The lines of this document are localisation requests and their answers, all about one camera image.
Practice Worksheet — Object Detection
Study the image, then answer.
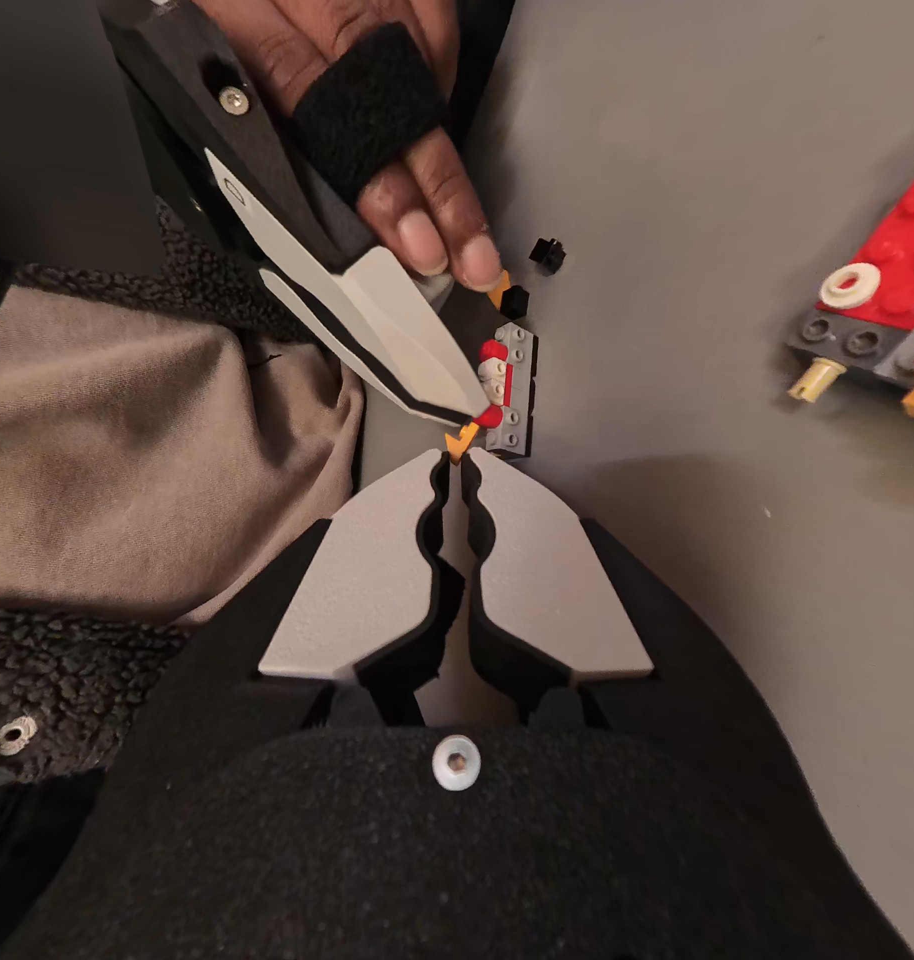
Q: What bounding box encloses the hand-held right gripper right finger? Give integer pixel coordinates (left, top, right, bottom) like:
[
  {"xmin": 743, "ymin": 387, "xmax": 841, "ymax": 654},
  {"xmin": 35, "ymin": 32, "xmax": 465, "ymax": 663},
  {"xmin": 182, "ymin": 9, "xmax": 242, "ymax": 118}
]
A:
[{"xmin": 459, "ymin": 447, "xmax": 657, "ymax": 724}]

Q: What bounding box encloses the red white lego assembly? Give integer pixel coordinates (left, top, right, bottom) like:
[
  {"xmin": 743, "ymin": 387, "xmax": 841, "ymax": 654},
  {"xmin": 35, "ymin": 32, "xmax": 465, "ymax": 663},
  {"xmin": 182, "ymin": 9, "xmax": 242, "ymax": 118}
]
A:
[{"xmin": 475, "ymin": 324, "xmax": 539, "ymax": 459}]

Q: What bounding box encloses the small Lego pieces pile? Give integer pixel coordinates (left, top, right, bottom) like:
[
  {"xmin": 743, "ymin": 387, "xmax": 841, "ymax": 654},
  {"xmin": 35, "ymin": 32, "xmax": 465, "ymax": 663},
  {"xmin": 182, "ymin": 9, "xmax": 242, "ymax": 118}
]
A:
[{"xmin": 485, "ymin": 268, "xmax": 532, "ymax": 318}]

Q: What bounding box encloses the person's left hand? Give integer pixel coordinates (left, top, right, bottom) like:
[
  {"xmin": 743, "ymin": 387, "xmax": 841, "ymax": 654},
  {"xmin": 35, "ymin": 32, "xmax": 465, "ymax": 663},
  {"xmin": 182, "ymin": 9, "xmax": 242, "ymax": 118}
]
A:
[{"xmin": 193, "ymin": 0, "xmax": 505, "ymax": 294}]

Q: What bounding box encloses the yellow lego car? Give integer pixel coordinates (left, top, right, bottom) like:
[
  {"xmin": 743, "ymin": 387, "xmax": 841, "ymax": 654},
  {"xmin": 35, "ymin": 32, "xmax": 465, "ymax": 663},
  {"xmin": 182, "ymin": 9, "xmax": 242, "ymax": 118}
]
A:
[{"xmin": 785, "ymin": 138, "xmax": 914, "ymax": 429}]

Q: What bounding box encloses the person's black fleece jacket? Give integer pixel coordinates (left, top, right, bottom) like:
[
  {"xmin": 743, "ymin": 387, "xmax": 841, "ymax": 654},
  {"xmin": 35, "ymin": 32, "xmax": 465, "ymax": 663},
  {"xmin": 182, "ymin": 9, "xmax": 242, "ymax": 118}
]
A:
[{"xmin": 0, "ymin": 198, "xmax": 316, "ymax": 792}]

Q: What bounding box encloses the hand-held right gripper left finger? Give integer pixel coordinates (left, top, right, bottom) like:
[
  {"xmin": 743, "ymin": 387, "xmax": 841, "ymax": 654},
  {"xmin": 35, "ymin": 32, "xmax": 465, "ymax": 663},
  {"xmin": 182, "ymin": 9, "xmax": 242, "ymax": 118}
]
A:
[{"xmin": 256, "ymin": 447, "xmax": 467, "ymax": 726}]

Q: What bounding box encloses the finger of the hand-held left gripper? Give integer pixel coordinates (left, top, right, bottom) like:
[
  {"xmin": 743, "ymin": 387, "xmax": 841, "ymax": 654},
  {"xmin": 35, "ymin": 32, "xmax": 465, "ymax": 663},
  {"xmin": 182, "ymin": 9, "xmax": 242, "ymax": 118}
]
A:
[
  {"xmin": 203, "ymin": 146, "xmax": 490, "ymax": 420},
  {"xmin": 259, "ymin": 266, "xmax": 475, "ymax": 432}
]

